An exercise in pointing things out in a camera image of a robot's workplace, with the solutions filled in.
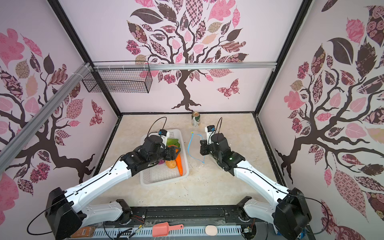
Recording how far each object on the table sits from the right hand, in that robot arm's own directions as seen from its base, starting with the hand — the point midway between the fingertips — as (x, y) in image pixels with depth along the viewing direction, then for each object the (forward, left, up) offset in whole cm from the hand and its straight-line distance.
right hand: (201, 139), depth 79 cm
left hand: (-6, +14, -3) cm, 15 cm away
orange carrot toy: (-4, +14, -18) cm, 23 cm away
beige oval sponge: (-39, -4, -19) cm, 44 cm away
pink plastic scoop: (-38, +20, -20) cm, 48 cm away
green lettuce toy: (+5, +17, -10) cm, 21 cm away
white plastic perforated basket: (-10, +25, -20) cm, 34 cm away
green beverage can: (+26, +3, -12) cm, 29 cm away
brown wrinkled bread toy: (-7, +18, -16) cm, 25 cm away
